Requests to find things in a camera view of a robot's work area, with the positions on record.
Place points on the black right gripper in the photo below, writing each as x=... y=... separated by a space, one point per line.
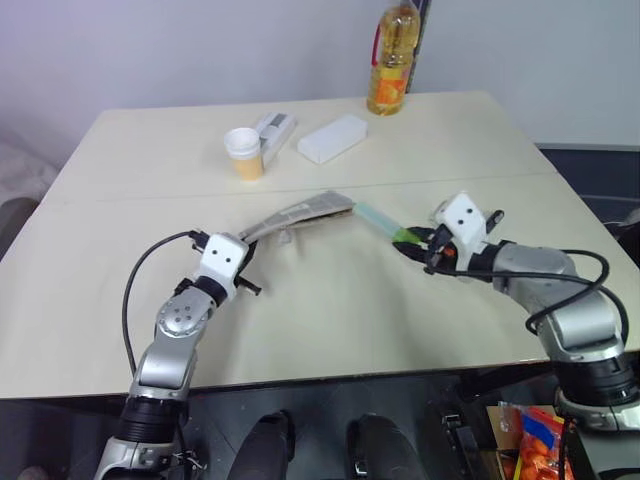
x=440 y=250

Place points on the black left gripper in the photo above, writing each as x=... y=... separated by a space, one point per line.
x=250 y=287

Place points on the green highlighter with clear cap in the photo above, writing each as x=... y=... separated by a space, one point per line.
x=380 y=219

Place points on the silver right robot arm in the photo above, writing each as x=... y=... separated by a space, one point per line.
x=540 y=275

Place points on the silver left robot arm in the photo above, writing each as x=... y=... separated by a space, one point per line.
x=175 y=320

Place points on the white-lidded orange cup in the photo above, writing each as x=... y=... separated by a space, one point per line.
x=245 y=152

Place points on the white and grey carton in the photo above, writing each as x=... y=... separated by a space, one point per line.
x=277 y=125

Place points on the white rectangular box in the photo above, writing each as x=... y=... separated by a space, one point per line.
x=332 y=137

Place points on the yellow oil bottle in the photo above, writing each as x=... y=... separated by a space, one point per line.
x=392 y=75

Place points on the dark rounded shape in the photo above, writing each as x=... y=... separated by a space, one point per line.
x=265 y=445

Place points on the dark pole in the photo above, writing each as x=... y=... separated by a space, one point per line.
x=423 y=30

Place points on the brown cardboard box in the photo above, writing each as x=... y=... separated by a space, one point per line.
x=500 y=450

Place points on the orange snack bag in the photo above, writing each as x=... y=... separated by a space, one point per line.
x=537 y=445

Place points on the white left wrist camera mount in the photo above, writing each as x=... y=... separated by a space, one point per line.
x=222 y=260

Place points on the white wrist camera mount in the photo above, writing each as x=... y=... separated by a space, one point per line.
x=462 y=220
x=222 y=260

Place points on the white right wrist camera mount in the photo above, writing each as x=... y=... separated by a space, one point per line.
x=462 y=220

